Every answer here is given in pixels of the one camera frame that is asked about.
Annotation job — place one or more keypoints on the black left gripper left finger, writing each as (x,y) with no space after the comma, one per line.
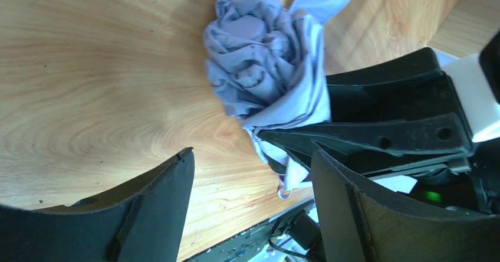
(141,219)

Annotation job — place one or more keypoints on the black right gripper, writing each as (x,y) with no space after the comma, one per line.
(423,138)

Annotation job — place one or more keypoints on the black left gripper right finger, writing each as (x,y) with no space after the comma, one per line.
(361,220)

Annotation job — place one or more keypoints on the lavender folding umbrella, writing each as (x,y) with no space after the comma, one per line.
(266,65)

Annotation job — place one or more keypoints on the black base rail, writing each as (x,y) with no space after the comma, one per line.
(247,244)

